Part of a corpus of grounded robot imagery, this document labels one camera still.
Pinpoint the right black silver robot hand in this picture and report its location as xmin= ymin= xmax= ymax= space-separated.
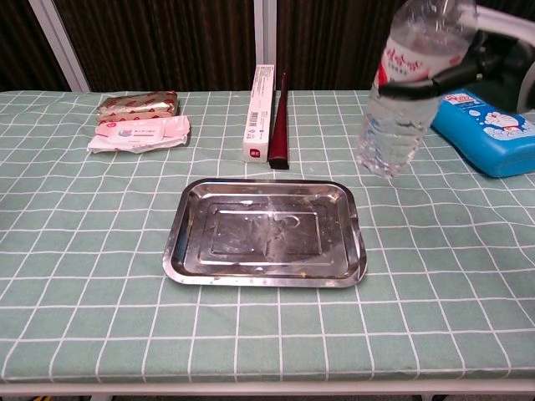
xmin=378 ymin=4 xmax=535 ymax=126

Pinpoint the small transparent water bottle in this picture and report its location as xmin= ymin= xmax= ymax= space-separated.
xmin=355 ymin=0 xmax=477 ymax=180

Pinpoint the blue pump detergent bottle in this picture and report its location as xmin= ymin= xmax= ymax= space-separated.
xmin=430 ymin=89 xmax=535 ymax=180

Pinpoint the rectangular stainless steel tray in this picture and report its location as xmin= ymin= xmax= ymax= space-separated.
xmin=161 ymin=178 xmax=368 ymax=289

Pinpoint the long white cardboard box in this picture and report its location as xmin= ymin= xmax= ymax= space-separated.
xmin=242 ymin=63 xmax=277 ymax=164

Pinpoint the gold foil snack packet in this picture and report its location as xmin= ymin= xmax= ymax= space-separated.
xmin=96 ymin=90 xmax=180 ymax=123

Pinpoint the white pink wet wipes pack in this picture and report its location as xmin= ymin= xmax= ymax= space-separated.
xmin=86 ymin=114 xmax=191 ymax=155

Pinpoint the green checked tablecloth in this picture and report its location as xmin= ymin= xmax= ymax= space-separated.
xmin=0 ymin=89 xmax=535 ymax=384

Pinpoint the grey partition frame post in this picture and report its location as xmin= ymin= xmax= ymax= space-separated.
xmin=253 ymin=0 xmax=278 ymax=66
xmin=27 ymin=0 xmax=91 ymax=93

